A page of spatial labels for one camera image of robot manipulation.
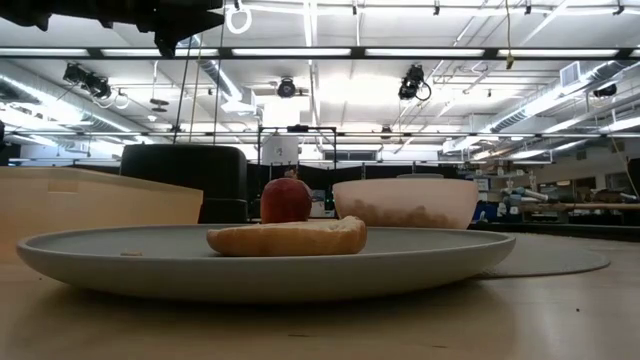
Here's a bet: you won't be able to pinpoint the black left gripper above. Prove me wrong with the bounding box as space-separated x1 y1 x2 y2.
114 0 226 58

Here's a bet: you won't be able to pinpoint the red apple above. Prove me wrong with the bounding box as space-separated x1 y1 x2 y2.
259 168 314 225

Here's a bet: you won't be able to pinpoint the toasted bagel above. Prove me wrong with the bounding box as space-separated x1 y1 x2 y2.
206 215 369 258

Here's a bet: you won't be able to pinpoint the grey ceramic plate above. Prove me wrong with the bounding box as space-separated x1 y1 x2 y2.
16 223 517 304

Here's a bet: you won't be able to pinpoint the black toaster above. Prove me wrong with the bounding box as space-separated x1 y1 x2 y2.
119 143 250 224

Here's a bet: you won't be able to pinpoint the black beam with light strips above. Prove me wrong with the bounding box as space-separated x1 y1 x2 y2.
0 46 640 62

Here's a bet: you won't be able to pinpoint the thin black horizontal bar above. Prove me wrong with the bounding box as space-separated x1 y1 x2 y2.
0 130 640 139

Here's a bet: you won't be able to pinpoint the brown cereal heap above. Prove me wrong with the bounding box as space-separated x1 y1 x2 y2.
347 198 456 230

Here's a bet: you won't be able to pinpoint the blue storage bins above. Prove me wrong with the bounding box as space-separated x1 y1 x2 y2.
474 175 501 222

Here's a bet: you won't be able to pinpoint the wooden background table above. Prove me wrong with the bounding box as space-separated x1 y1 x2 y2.
519 201 640 211

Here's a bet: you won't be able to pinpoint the white cable ring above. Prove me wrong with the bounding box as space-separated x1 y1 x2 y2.
225 3 253 35

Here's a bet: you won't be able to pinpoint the black hanging cable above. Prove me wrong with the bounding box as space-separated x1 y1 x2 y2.
172 37 194 145
212 22 225 146

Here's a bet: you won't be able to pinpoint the black ceiling-mounted camera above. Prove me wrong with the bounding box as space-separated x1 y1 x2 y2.
398 63 433 102
62 62 130 110

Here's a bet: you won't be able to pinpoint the black overhead camera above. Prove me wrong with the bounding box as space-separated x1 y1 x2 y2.
276 76 298 99

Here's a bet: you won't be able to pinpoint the yellow hanging cord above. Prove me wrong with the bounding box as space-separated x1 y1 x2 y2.
503 0 516 70

